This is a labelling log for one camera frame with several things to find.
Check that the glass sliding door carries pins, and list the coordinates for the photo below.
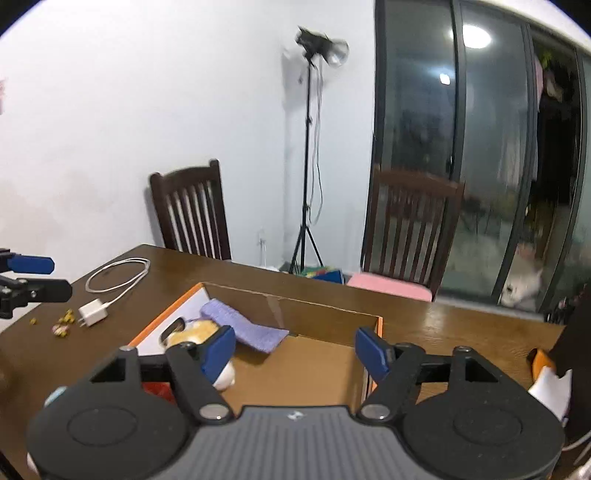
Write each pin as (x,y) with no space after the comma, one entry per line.
(494,94)

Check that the white usb charger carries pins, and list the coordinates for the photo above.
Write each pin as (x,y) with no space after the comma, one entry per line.
(92,313)

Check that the red cardboard box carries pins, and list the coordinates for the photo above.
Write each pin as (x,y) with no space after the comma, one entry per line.
(315,365)

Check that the yellow hamster plush toy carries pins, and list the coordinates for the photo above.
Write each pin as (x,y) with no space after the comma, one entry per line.
(197,331)

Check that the white plush dog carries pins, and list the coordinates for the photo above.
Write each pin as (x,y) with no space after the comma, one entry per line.
(524,281)

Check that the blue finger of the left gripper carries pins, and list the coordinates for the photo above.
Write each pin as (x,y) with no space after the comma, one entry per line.
(43,290)
(30,264)

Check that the dark wooden chair left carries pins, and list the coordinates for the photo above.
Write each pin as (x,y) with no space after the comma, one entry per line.
(190,210)

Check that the dark wooden chair right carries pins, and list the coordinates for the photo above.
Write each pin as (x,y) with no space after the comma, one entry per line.
(410,227)

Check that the orange white penguin plush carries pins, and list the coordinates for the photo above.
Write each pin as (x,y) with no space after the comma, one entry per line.
(549,388)

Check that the purple knitted cloth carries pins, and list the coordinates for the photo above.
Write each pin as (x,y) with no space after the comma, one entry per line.
(261,338)

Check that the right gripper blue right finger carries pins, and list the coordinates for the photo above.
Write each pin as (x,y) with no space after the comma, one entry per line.
(394,368)

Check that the black studio light stand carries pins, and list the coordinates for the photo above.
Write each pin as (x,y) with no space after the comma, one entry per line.
(318,50)

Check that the colourful blue toy box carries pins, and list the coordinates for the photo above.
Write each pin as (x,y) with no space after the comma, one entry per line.
(327,274)

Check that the dark wooden chair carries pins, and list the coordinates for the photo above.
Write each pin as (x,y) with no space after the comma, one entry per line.
(190,210)
(410,227)

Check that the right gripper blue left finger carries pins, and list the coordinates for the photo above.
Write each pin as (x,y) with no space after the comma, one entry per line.
(194,368)

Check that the pink seat cushion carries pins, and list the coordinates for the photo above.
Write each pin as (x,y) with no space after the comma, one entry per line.
(390,286)

